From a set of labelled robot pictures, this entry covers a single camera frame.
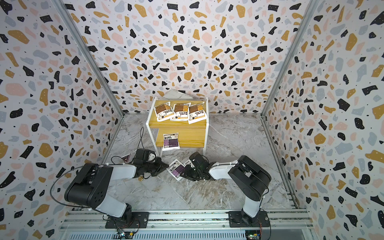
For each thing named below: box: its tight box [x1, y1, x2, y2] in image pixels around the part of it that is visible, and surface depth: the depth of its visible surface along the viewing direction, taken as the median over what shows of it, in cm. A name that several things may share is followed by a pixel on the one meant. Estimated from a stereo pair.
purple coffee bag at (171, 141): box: [162, 132, 180, 151], surface depth 86 cm
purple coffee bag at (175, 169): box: [166, 159, 186, 182], surface depth 92 cm
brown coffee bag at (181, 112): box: [170, 102, 191, 122], surface depth 75 cm
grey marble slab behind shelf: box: [163, 89, 194, 100], surface depth 105 cm
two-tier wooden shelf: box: [146, 97, 210, 156], surface depth 75 cm
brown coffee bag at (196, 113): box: [188, 102, 208, 125], surface depth 74 cm
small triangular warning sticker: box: [121, 153, 131, 163], surface depth 99 cm
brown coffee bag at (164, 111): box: [154, 101, 176, 122], surface depth 75 cm
